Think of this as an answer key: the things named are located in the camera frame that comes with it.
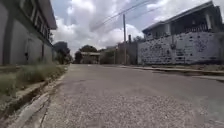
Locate distant roofed gate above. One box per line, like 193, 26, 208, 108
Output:
79, 51, 101, 65

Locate utility pole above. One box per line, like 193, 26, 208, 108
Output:
122, 13, 128, 66

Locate grey paved road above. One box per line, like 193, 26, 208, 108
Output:
39, 63, 224, 128

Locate distant dark trees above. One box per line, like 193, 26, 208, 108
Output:
52, 40, 99, 65

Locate raised concrete verge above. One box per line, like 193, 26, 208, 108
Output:
119, 64, 224, 83

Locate grassy verge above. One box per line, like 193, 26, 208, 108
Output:
0, 63, 68, 101

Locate concrete gutter strip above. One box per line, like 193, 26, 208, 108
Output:
0, 71, 66, 128

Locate grey building with balcony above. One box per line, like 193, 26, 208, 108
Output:
0, 0, 58, 67

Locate overhead wires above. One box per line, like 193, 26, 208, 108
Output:
89, 0, 174, 33

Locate building with painted wall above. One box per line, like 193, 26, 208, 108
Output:
137, 0, 224, 66

